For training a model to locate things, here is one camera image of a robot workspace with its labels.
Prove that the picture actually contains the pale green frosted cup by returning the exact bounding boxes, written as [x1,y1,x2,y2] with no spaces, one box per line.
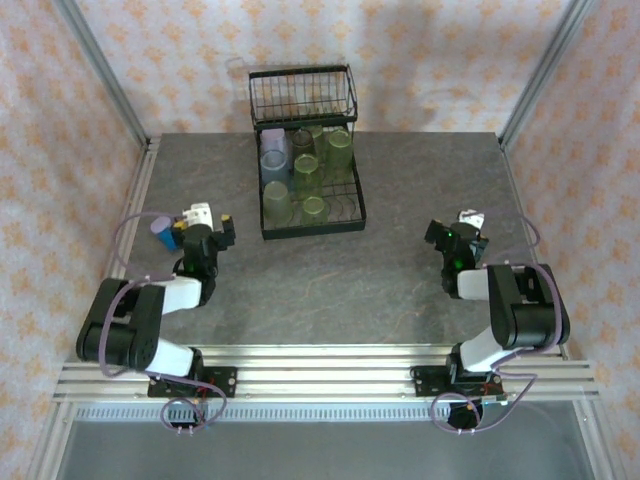
[263,180,294,226]

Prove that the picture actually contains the blue translucent plastic cup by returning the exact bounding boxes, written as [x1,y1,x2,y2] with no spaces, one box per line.
[259,151,292,186]

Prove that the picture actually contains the lilac plastic cup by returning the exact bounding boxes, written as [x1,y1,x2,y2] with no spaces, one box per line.
[260,128,290,159]

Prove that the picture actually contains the smoke grey translucent cup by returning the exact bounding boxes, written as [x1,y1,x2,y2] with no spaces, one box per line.
[291,128,316,159]

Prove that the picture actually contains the small blue purple cylinder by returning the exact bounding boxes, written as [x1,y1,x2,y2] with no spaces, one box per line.
[150,215,181,251]

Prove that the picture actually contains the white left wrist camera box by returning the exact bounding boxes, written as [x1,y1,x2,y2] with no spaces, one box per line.
[180,201,214,227]

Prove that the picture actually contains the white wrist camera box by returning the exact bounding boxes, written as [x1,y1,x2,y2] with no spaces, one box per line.
[457,208,487,229]
[180,201,214,227]

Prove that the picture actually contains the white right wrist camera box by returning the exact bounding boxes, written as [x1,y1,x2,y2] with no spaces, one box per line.
[457,208,487,229]

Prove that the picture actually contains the aluminium side rail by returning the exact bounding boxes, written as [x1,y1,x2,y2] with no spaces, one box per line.
[497,134,572,361]
[78,135,162,362]

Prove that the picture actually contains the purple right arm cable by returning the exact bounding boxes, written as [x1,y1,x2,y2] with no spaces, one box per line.
[429,209,564,435]

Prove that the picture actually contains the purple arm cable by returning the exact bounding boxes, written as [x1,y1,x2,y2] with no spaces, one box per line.
[99,212,227,435]
[429,209,564,435]

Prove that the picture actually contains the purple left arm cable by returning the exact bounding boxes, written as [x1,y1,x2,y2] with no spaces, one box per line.
[99,212,227,435]

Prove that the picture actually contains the black wire dish rack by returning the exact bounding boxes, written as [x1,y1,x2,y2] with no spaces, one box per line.
[248,64,369,243]

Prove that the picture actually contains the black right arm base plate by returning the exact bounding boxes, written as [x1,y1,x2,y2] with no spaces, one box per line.
[409,364,506,399]

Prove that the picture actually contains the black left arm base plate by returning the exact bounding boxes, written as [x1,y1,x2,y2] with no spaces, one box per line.
[147,366,239,400]

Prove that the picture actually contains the aluminium front rail beams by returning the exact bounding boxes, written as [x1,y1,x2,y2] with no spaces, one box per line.
[52,343,601,401]

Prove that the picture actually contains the aluminium corner post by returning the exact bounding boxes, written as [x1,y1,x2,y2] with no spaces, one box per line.
[497,0,596,150]
[53,0,151,146]

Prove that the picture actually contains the grey slotted cable duct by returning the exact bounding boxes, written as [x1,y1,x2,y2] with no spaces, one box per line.
[74,405,584,422]

